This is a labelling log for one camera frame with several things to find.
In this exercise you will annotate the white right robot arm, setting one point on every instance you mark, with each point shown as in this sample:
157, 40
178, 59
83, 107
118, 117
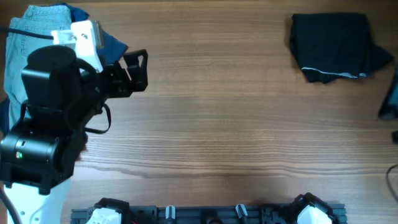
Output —
314, 210

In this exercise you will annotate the black shorts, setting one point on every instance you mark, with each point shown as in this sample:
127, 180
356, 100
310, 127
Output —
330, 46

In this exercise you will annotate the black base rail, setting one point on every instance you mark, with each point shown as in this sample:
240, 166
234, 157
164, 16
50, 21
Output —
266, 213

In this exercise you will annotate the light blue denim shorts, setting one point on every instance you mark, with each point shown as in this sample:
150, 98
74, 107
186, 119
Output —
39, 20

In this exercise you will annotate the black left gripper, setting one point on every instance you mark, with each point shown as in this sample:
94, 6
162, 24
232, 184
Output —
125, 87

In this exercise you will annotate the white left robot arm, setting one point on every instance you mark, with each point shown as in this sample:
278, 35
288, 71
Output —
64, 92

